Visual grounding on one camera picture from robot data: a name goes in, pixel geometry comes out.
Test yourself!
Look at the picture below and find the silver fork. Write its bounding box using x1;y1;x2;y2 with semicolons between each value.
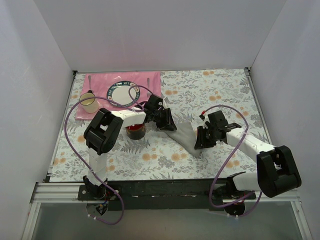
147;77;152;96

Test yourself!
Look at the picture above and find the white plate patterned rim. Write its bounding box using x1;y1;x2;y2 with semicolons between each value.
106;80;141;107

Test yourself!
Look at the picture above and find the pink placemat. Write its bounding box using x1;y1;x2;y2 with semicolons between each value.
81;71;161;111

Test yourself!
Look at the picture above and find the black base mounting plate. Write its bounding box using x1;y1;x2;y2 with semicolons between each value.
77;178;249;211

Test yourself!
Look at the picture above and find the silver spoon on placemat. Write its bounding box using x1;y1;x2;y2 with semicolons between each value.
88;75;93;94

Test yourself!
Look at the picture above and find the aluminium frame rail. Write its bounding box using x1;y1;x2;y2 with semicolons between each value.
22;182;313;240

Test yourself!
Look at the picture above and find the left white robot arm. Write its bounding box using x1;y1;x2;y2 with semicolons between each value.
83;94;177;200

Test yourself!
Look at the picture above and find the floral tablecloth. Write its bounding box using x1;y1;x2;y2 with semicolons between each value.
49;69;269;182

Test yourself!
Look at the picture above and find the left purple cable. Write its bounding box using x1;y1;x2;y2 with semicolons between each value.
64;85;156;225

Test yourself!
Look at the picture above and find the cream enamel mug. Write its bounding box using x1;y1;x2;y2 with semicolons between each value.
79;92;99;114

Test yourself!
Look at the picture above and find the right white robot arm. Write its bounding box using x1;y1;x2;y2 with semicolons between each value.
194;110;302;199

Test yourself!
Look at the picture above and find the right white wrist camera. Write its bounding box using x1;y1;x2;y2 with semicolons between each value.
199;110;211;129

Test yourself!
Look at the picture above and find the grey cloth napkin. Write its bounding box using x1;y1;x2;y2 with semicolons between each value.
164;122;202;158

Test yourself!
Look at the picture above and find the dark jar red lid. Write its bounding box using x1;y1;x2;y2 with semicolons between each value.
125;124;146;140

